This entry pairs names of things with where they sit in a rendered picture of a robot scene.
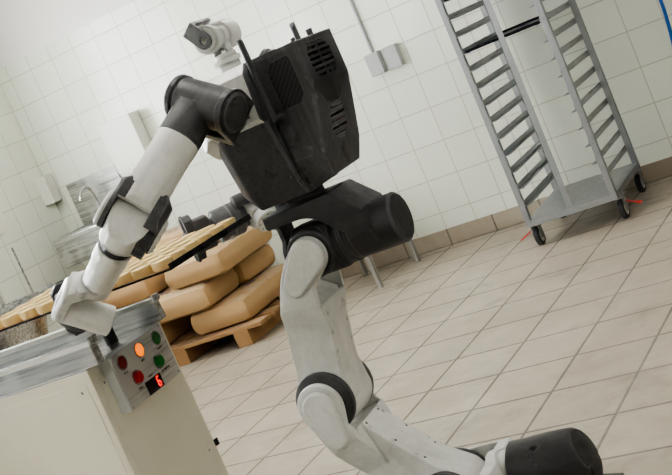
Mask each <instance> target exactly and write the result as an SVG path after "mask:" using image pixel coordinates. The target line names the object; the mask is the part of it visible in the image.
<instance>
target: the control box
mask: <svg viewBox="0 0 672 475"><path fill-rule="evenodd" d="M155 331H156V332H157V333H158V334H159V335H160V343H159V344H156V343H155V342H154V341H153V339H152V333H153V332H155ZM138 343H140V344H141V345H142V346H143V348H144V354H143V356H139V355H138V354H137V353H136V350H135V346H136V344H138ZM156 355H162V356H163V358H164V360H165V363H164V366H162V367H158V366H157V365H156V363H155V356H156ZM119 356H123V357H124V358H125V359H126V361H127V367H126V368H125V369H122V368H121V367H120V366H119V364H118V358H119ZM104 359H105V361H103V362H102V363H100V364H99V367H100V369H101V371H102V373H103V374H104V376H105V378H106V380H107V382H108V384H109V386H110V389H111V391H112V393H113V395H114V397H115V399H116V402H117V404H118V406H119V408H120V410H121V412H122V414H126V413H130V412H132V411H133V410H135V409H136V408H137V407H138V406H140V405H141V404H142V403H143V402H145V401H146V400H147V399H148V398H149V397H151V396H152V395H153V394H154V393H156V392H157V391H158V390H159V389H161V388H162V387H163V386H164V385H166V384H167V383H168V382H169V381H170V380H172V379H173V378H174V377H175V376H177V375H178V374H179V373H180V372H181V371H180V369H179V367H178V365H177V363H176V360H175V358H174V356H173V354H172V352H171V349H170V347H169V345H168V343H167V341H166V338H165V336H164V334H163V332H162V330H161V327H160V325H159V323H156V324H154V325H151V326H148V327H147V328H146V329H144V330H143V331H141V332H140V333H138V334H137V335H136V336H134V337H133V338H131V339H130V340H129V341H127V342H126V343H124V344H123V345H121V346H120V347H119V348H117V349H116V350H114V351H113V352H112V353H110V354H109V355H107V356H106V357H104ZM138 370H140V371H141V372H142V373H143V375H144V380H143V382H141V383H137V382H136V381H135V379H134V372H135V371H138ZM157 375H158V376H159V377H160V380H161V381H162V386H161V387H160V386H159V385H158V381H157V380H156V376H157ZM150 380H151V382H152V383H153V386H154V387H155V391H154V392H153V391H151V389H150V388H151V387H150V386H149V383H148V382H149V381H150Z"/></svg>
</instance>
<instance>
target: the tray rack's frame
mask: <svg viewBox="0 0 672 475"><path fill-rule="evenodd" d="M434 1H435V3H436V6H437V8H438V10H439V13H440V15H441V18H442V20H443V23H444V25H445V28H446V30H447V32H448V35H449V37H450V40H451V42H452V45H453V47H454V50H455V52H456V54H457V57H458V59H459V62H460V64H461V67H462V69H463V72H464V74H465V76H466V79H467V81H468V84H469V86H470V89H471V91H472V94H473V96H474V98H475V101H476V103H477V106H478V108H479V111H480V113H481V116H482V118H483V120H484V123H485V125H486V128H487V130H488V133H489V135H490V138H491V140H492V142H493V145H494V147H495V150H496V152H497V155H498V157H499V160H500V162H501V164H502V167H503V169H504V172H505V174H506V177H507V179H508V182H509V184H510V187H511V189H512V191H513V194H514V196H515V199H516V201H517V204H518V206H519V209H520V211H521V213H522V216H523V218H524V221H525V223H526V226H527V228H530V229H531V231H532V233H533V228H534V226H536V225H537V227H538V229H539V232H540V234H541V236H542V238H543V237H544V235H545V234H544V231H543V229H542V226H541V224H542V223H545V222H548V221H551V220H554V219H558V218H561V217H564V216H567V215H570V214H573V213H576V212H579V211H582V210H586V209H589V208H592V207H595V206H598V205H601V204H604V203H607V202H610V201H613V200H614V201H615V203H616V206H617V201H618V198H620V197H622V200H623V202H624V199H625V196H624V194H625V193H626V192H623V191H624V190H625V188H626V187H627V185H628V184H629V182H630V181H631V179H632V178H633V180H634V176H635V173H637V172H638V173H639V176H640V178H641V181H642V183H643V185H644V184H645V180H644V178H643V175H642V173H641V169H642V167H641V168H639V165H638V163H634V164H632V163H631V164H628V165H625V166H622V167H619V168H616V169H613V170H612V171H611V172H610V173H609V170H608V168H607V165H606V162H605V160H604V157H603V155H602V152H601V150H600V147H599V145H598V142H597V140H596V137H595V135H594V132H593V130H592V127H591V125H590V122H589V120H588V117H587V115H586V112H585V110H584V107H583V105H582V102H581V99H580V97H579V94H578V92H577V89H576V87H575V84H574V82H573V79H572V77H571V74H570V72H569V69H568V67H567V64H566V62H565V59H564V57H563V54H562V52H561V49H560V47H559V44H558V42H557V39H556V37H555V34H554V31H553V29H552V26H551V24H550V21H549V19H548V16H547V14H546V11H545V9H544V6H543V4H542V1H541V0H533V2H534V5H535V7H536V10H537V12H538V15H539V17H540V20H541V22H542V25H543V27H544V30H545V32H546V35H547V37H548V40H549V42H550V45H551V47H552V50H553V52H554V55H555V57H556V60H557V63H558V65H559V68H560V70H561V73H562V75H563V78H564V80H565V83H566V85H567V88H568V90H569V93H570V95H571V98H572V100H573V103H574V105H575V108H576V110H577V113H578V115H579V118H580V120H581V123H582V125H583V128H584V130H585V133H586V135H587V138H588V140H589V143H590V145H591V148H592V150H593V153H594V156H595V158H596V161H597V163H598V166H599V168H600V171H601V174H598V175H595V176H592V177H589V178H586V179H583V180H580V181H577V182H574V183H571V184H569V185H566V186H564V183H563V181H562V178H561V176H560V173H559V171H558V168H557V166H556V163H555V161H554V158H553V156H552V154H551V151H550V149H549V146H548V144H547V141H546V139H545V136H544V134H543V131H542V129H541V126H540V124H539V121H538V119H537V116H536V114H535V111H534V109H533V106H532V104H531V101H530V99H529V96H528V94H527V91H526V89H525V86H524V84H523V82H522V79H521V77H520V74H519V72H518V69H517V67H516V64H515V62H514V59H513V57H512V54H511V52H510V49H509V47H508V44H507V42H506V39H505V37H504V34H503V32H502V29H501V27H500V24H499V22H498V19H497V17H496V14H495V12H494V9H493V7H492V5H491V2H490V0H483V1H484V4H485V6H486V9H487V11H488V14H489V16H490V19H491V21H492V23H493V26H494V28H495V31H496V33H497V36H498V38H499V41H500V43H501V46H502V48H503V51H504V53H505V56H506V58H507V61H508V63H509V66H510V68H511V71H512V73H513V76H514V78H515V80H516V83H517V85H518V88H519V90H520V93H521V95H522V98H523V100H524V103H525V105H526V108H527V110H528V113H529V115H530V118H531V120H532V123H533V125H534V128H535V130H536V133H537V135H538V137H539V140H540V142H541V145H542V147H543V150H544V152H545V155H546V157H547V160H548V162H549V165H550V167H551V170H552V172H553V175H554V177H555V180H556V182H557V185H558V187H559V189H557V190H554V191H553V192H552V193H551V194H550V195H549V196H548V198H547V199H546V200H545V201H544V202H543V203H542V204H541V206H540V207H539V208H538V209H537V210H536V211H535V212H534V214H533V215H532V216H530V213H529V211H528V208H527V206H526V207H525V206H524V203H523V201H524V198H523V196H522V194H521V191H520V190H518V189H517V186H516V184H517V181H516V179H515V176H514V174H513V173H512V174H511V172H510V169H509V168H510V164H509V162H508V159H507V157H504V154H503V152H502V151H503V150H504V149H503V147H502V145H501V142H500V140H497V137H496V134H497V132H496V130H495V127H494V125H493V123H490V120H489V117H490V115H489V113H488V110H487V108H486V106H484V105H483V103H482V100H483V98H482V96H481V93H480V91H479V89H477V88H476V86H475V83H476V81H475V78H474V76H473V73H472V72H470V71H469V69H468V67H469V64H468V61H467V59H466V56H465V55H463V54H462V52H461V49H462V47H461V44H460V42H459V39H458V38H456V37H455V34H454V32H455V29H454V27H453V24H452V22H451V21H449V20H448V17H447V15H448V12H447V10H446V7H445V5H444V3H443V4H442V3H441V0H434ZM602 176H603V178H604V181H602V182H599V181H600V179H601V178H602ZM624 205H625V207H626V210H627V211H628V210H629V206H628V203H627V201H625V202H624ZM617 208H618V206H617Z"/></svg>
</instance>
